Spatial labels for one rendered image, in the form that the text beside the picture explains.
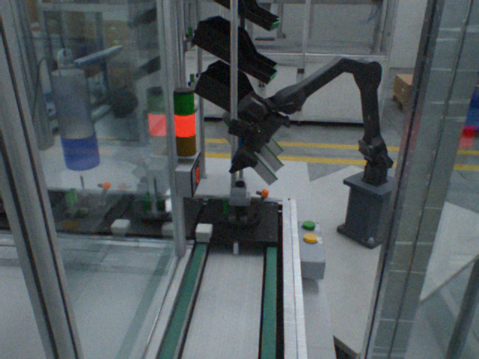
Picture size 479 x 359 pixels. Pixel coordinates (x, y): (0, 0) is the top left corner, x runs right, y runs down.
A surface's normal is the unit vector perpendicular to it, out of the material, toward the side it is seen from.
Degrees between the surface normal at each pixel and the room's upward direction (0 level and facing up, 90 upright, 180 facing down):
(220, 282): 0
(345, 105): 90
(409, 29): 90
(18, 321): 0
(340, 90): 90
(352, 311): 0
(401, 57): 90
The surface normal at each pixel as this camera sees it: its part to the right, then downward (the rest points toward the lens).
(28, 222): -0.09, 0.43
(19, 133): 1.00, 0.04
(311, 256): 0.01, -0.90
